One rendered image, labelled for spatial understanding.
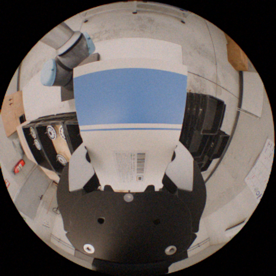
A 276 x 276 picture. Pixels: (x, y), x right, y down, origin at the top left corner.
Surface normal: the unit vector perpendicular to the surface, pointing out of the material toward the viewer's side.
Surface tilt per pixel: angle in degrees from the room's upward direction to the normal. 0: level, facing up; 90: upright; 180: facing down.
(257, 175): 90
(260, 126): 90
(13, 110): 77
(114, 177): 0
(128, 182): 0
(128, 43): 0
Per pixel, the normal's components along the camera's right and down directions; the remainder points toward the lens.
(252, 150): -1.00, 0.01
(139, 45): 0.04, 0.48
